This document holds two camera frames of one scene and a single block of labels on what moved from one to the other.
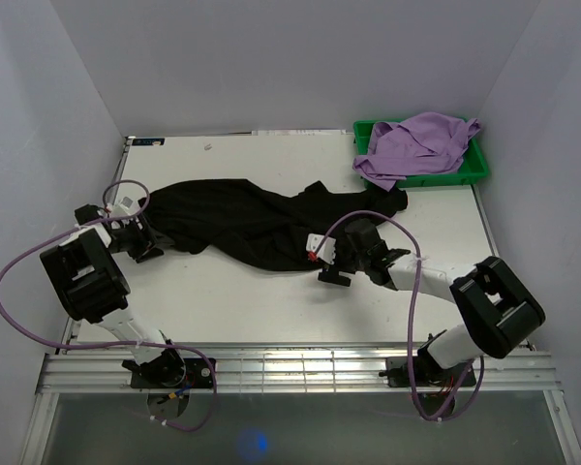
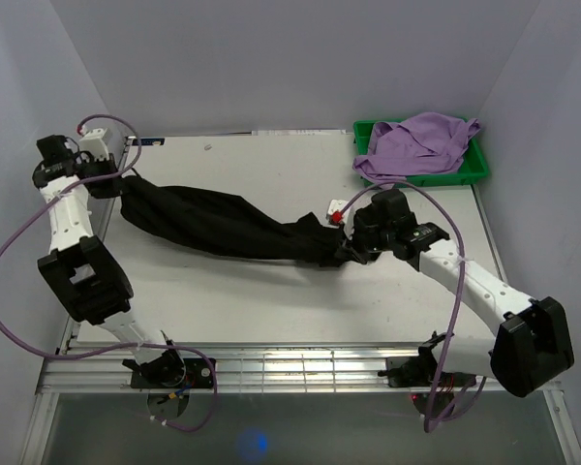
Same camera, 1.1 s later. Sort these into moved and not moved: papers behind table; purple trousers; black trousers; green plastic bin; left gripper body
Moved: left gripper body; black trousers
Not moved: green plastic bin; purple trousers; papers behind table
